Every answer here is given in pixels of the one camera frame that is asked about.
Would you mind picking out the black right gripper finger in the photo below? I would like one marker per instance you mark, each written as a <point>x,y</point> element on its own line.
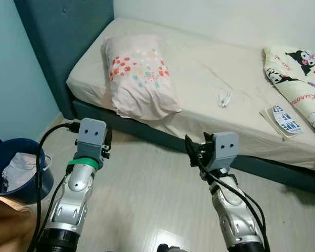
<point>191,146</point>

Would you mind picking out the pink pillow with dots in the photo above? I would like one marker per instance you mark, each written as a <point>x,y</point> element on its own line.
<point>142,89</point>

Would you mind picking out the cream cartoon print quilt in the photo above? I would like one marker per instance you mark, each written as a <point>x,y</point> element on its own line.
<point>299,89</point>

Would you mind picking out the person bare limb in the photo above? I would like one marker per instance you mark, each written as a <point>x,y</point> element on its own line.
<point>5,220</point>

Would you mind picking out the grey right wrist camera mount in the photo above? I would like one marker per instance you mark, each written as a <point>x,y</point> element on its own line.
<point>224,147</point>

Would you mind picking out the blue plastic bucket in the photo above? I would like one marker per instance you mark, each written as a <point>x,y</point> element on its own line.
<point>16,146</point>

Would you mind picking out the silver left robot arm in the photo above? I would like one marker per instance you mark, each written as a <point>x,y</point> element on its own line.
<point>73,199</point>

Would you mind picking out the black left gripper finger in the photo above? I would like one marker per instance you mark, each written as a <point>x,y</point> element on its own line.
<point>108,135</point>

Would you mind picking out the white crumpled cloth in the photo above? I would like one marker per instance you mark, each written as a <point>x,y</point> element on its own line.
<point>18,170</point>

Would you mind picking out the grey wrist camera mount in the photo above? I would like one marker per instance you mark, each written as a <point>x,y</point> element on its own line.
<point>90,135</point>
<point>224,147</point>

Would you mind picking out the cream book with blue print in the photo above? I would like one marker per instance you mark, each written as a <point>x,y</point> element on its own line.
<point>286,123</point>

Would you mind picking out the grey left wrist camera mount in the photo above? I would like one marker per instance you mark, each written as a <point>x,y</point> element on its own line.
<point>90,135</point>

